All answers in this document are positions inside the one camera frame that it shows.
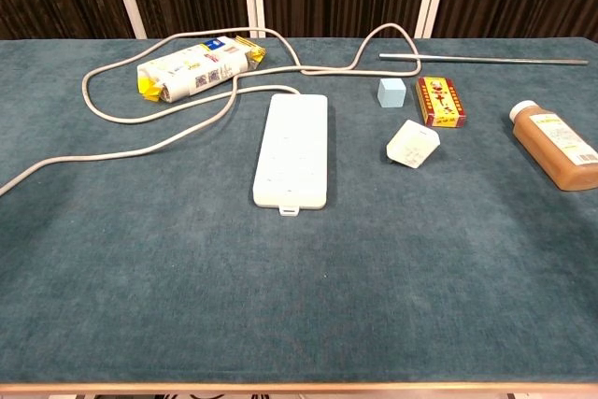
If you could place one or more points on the white power strip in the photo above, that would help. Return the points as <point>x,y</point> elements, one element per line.
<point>289,151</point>

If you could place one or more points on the white power adapter plug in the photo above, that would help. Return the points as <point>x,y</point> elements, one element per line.
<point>413,144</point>

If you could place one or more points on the white yellow snack package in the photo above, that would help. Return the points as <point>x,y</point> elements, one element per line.
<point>196,69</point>

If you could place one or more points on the light blue cube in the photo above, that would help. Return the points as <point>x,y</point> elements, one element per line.
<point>391,93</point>

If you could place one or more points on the brown bottle white cap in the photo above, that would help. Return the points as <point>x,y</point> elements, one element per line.
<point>551,146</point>

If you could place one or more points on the red yellow printed box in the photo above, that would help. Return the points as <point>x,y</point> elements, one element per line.
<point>440,102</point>

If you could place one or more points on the thin metal rod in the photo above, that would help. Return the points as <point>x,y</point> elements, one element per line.
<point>490,60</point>

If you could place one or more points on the teal table cloth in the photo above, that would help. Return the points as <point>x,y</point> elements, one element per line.
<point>299,287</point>

